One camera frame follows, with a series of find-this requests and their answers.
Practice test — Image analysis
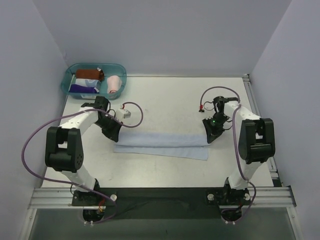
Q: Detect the light blue towel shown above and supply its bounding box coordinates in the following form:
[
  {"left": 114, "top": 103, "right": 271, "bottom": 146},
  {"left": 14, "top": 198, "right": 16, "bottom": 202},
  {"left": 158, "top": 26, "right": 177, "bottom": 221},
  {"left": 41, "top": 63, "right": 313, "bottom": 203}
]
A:
[{"left": 113, "top": 132, "right": 209, "bottom": 161}]

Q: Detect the pink striped towel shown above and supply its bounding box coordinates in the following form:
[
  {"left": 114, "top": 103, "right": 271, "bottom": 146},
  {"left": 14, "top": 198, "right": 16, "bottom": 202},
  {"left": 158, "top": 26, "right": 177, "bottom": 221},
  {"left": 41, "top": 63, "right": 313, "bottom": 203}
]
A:
[{"left": 106, "top": 75, "right": 122, "bottom": 94}]

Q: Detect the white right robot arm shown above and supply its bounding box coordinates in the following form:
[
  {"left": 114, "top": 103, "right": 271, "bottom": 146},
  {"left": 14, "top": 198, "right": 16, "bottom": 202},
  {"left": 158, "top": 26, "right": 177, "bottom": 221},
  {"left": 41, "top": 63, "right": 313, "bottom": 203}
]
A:
[{"left": 202, "top": 96, "right": 276, "bottom": 205}]

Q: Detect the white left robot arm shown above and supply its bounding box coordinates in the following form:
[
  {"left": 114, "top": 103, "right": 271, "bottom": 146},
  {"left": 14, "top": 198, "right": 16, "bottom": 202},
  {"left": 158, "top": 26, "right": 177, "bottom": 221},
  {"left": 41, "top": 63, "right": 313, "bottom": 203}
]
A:
[{"left": 45, "top": 96, "right": 122, "bottom": 206}]

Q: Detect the white blue rolled towel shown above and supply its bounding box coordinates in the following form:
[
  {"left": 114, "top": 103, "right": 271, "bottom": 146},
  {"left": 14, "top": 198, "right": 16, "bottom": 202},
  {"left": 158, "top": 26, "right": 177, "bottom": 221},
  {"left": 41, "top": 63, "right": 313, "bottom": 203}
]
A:
[{"left": 73, "top": 78, "right": 101, "bottom": 89}]

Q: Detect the purple rolled towel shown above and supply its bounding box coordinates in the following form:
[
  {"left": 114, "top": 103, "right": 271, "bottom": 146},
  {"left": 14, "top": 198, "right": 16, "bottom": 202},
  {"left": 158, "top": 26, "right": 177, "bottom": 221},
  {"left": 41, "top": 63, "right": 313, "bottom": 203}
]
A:
[{"left": 69, "top": 84, "right": 99, "bottom": 94}]

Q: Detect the teal plastic bin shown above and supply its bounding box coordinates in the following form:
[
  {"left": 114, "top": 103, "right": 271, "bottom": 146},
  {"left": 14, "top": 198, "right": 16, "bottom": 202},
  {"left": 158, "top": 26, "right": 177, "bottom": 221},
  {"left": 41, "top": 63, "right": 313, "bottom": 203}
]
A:
[{"left": 61, "top": 63, "right": 127, "bottom": 100}]

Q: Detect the brown rolled towel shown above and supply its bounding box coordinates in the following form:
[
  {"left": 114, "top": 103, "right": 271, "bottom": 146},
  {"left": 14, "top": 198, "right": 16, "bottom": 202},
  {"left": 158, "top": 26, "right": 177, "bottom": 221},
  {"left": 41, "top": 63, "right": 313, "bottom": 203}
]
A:
[{"left": 75, "top": 68, "right": 105, "bottom": 82}]

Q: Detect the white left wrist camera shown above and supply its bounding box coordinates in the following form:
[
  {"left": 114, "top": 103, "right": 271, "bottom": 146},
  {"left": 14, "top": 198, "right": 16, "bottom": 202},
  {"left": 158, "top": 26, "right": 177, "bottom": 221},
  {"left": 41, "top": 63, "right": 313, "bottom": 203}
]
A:
[{"left": 115, "top": 108, "right": 131, "bottom": 122}]

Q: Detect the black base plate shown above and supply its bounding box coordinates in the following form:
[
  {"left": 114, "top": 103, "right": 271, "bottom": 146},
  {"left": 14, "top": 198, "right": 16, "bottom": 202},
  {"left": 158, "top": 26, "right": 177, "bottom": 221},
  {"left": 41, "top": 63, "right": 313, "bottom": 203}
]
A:
[{"left": 71, "top": 187, "right": 251, "bottom": 222}]

